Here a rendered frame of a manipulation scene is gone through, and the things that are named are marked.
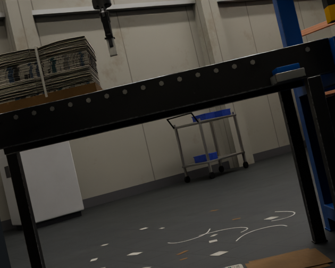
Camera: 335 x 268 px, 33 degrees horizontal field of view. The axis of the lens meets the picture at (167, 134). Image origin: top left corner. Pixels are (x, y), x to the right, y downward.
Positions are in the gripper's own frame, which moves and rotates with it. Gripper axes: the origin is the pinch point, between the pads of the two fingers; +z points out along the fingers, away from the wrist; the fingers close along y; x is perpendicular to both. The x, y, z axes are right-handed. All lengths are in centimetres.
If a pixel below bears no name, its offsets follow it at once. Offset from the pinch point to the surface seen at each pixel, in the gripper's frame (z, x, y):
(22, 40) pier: -123, -138, -462
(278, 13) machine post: -5, 77, -40
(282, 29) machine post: 2, 77, -41
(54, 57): 1.4, -20.8, 13.9
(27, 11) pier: -157, -126, -469
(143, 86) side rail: 21.3, 9.7, 28.4
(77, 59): 4.3, -12.5, 13.8
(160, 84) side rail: 21.8, 15.5, 28.4
